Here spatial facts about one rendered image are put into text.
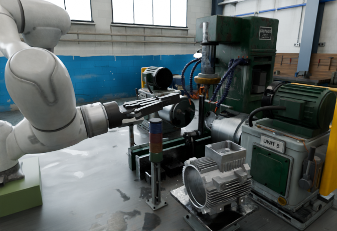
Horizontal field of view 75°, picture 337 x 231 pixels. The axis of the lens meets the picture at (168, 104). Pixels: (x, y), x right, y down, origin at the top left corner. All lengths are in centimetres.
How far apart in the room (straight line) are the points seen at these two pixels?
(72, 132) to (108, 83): 644
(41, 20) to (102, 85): 599
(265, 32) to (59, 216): 154
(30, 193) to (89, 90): 579
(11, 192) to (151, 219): 62
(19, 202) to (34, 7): 83
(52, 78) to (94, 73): 642
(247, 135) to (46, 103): 89
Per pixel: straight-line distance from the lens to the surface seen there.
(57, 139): 58
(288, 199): 112
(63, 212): 120
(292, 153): 103
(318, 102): 102
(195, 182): 97
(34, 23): 102
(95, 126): 60
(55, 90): 46
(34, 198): 127
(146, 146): 142
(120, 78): 709
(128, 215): 110
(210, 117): 161
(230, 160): 86
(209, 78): 143
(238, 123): 122
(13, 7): 100
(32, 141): 60
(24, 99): 47
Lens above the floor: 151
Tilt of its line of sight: 14 degrees down
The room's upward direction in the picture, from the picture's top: straight up
